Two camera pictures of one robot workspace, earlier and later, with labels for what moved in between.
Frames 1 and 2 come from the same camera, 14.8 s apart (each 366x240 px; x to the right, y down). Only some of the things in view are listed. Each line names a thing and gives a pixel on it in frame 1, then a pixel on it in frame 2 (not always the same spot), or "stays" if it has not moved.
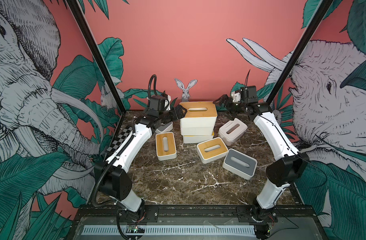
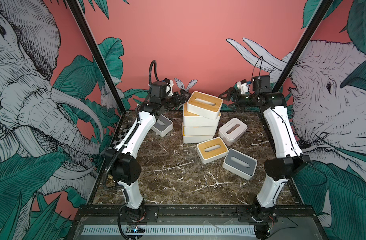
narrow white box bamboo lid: [165, 146] -> [205, 105]
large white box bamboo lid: [197, 130] stays
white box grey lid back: [164, 128] stays
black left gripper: [181, 114] -> [184, 100]
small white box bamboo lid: [212, 150] stays
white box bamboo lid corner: [199, 114] stays
